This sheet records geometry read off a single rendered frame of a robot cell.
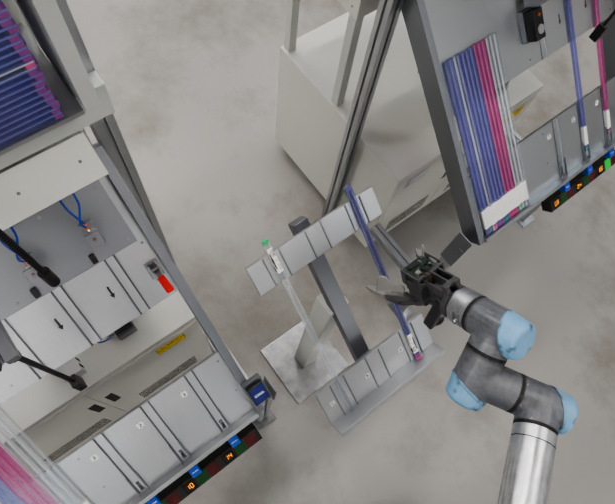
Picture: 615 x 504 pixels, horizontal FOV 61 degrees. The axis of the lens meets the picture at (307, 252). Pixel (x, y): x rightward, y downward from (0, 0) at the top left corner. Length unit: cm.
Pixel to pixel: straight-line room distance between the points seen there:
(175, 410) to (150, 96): 172
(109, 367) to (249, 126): 140
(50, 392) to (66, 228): 63
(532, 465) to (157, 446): 77
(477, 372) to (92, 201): 74
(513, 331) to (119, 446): 84
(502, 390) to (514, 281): 144
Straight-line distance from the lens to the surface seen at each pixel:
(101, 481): 130
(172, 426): 127
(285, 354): 206
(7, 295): 102
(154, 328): 148
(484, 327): 98
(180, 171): 238
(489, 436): 222
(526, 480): 99
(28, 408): 153
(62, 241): 100
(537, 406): 103
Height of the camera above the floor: 203
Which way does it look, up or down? 68 degrees down
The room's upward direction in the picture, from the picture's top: 14 degrees clockwise
